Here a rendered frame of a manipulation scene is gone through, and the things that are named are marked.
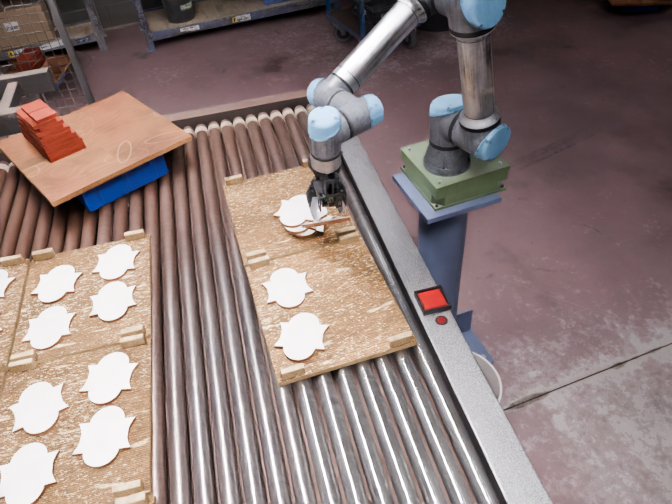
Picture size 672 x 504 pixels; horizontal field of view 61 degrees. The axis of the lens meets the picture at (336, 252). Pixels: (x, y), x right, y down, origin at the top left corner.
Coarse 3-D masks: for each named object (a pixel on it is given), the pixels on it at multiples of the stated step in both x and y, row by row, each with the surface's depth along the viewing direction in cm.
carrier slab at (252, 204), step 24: (240, 192) 188; (264, 192) 187; (288, 192) 186; (240, 216) 179; (264, 216) 178; (336, 216) 176; (240, 240) 171; (264, 240) 170; (288, 240) 169; (312, 240) 168; (336, 240) 168
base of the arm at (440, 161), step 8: (432, 144) 180; (432, 152) 181; (440, 152) 179; (448, 152) 178; (456, 152) 178; (464, 152) 180; (424, 160) 186; (432, 160) 182; (440, 160) 180; (448, 160) 179; (456, 160) 179; (464, 160) 181; (432, 168) 183; (440, 168) 181; (448, 168) 180; (456, 168) 180; (464, 168) 182; (448, 176) 182
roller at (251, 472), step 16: (208, 144) 217; (208, 160) 207; (208, 176) 199; (208, 192) 192; (208, 208) 186; (208, 224) 182; (224, 256) 169; (224, 272) 164; (224, 288) 159; (224, 304) 155; (224, 320) 151; (224, 336) 147; (240, 352) 143; (240, 368) 139; (240, 384) 136; (240, 400) 132; (240, 416) 129; (240, 432) 127; (240, 448) 124; (256, 448) 125; (240, 464) 122; (256, 464) 121; (256, 480) 118; (256, 496) 116
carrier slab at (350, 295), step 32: (288, 256) 164; (320, 256) 163; (352, 256) 162; (256, 288) 156; (320, 288) 154; (352, 288) 153; (384, 288) 152; (288, 320) 147; (320, 320) 146; (352, 320) 145; (384, 320) 144; (320, 352) 139; (352, 352) 138; (384, 352) 138
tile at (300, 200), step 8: (296, 200) 176; (304, 200) 175; (280, 208) 173; (288, 208) 173; (296, 208) 173; (304, 208) 172; (280, 216) 171; (288, 216) 170; (296, 216) 170; (304, 216) 170; (288, 224) 168; (296, 224) 167
